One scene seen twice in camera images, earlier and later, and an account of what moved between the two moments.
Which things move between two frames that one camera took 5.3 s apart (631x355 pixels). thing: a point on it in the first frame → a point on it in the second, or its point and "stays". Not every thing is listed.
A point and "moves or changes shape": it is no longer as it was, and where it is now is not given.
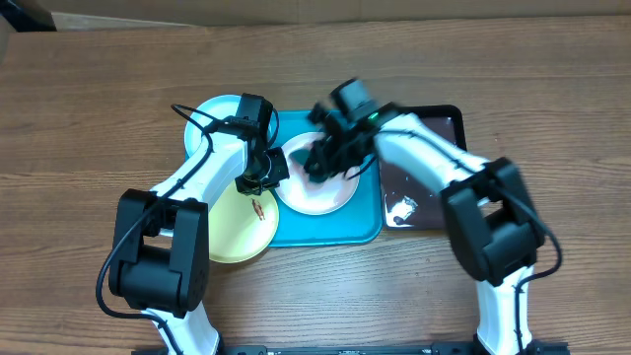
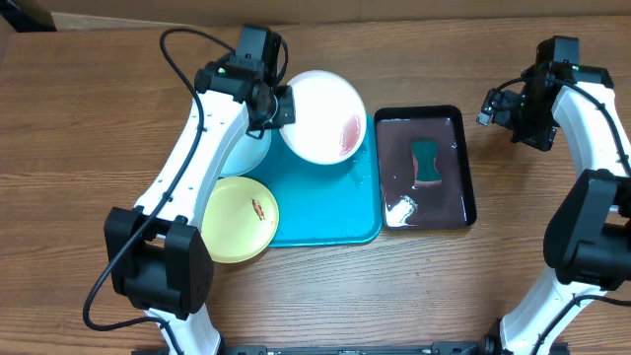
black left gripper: [281, 173] → [288, 114]
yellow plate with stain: [241, 224] stays
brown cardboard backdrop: [76, 15] stays
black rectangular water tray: [408, 203] stays
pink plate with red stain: [302, 194] moves or changes shape
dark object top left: [27, 18] stays
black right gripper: [332, 165] → [542, 140]
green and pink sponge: [298, 159] moves or changes shape
